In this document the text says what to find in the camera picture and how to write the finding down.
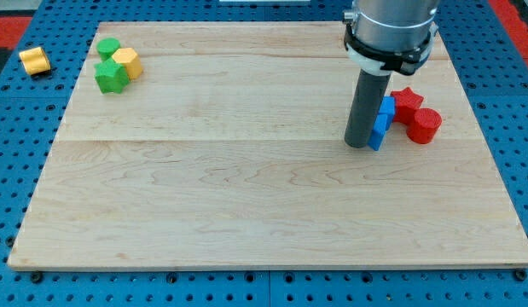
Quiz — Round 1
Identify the red cylinder block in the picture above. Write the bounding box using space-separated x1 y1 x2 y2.
406 108 443 144

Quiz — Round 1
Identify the yellow hexagon block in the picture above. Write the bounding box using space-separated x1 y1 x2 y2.
112 48 143 80

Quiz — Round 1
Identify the red star block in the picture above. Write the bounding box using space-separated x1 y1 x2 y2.
391 87 424 125

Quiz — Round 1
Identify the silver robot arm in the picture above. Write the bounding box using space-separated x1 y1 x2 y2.
343 0 440 148

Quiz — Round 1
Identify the green cylinder block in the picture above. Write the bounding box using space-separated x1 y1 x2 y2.
96 38 121 61

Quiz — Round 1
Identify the blue block behind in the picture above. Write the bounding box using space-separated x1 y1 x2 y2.
378 96 396 130

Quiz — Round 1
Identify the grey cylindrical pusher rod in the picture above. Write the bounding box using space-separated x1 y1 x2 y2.
344 70 391 148

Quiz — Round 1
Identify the blue block near rod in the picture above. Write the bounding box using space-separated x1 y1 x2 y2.
368 114 388 151

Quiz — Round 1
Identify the wooden board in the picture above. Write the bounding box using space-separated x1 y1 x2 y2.
8 21 528 272

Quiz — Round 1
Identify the green star block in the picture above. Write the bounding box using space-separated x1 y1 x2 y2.
94 58 130 94

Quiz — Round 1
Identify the yellow block off board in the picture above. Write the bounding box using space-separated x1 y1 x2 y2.
19 47 51 76

